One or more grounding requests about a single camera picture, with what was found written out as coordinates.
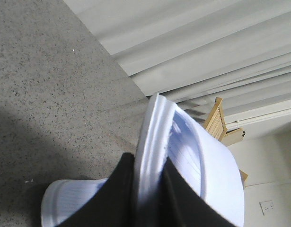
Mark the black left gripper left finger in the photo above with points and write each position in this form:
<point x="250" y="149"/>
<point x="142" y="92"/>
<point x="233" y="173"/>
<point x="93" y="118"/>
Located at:
<point x="111" y="205"/>

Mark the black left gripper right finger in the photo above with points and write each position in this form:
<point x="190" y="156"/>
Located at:
<point x="183" y="208"/>

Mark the light blue slipper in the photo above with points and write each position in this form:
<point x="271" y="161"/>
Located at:
<point x="63" y="198"/>
<point x="205" y="164"/>

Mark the wooden folding rack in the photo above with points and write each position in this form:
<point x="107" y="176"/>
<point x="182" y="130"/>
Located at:
<point x="216" y="127"/>

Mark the white pleated curtain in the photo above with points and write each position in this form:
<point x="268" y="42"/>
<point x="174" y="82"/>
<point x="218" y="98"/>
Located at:
<point x="192" y="51"/>

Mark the white wall socket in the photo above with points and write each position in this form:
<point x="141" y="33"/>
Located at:
<point x="266" y="207"/>

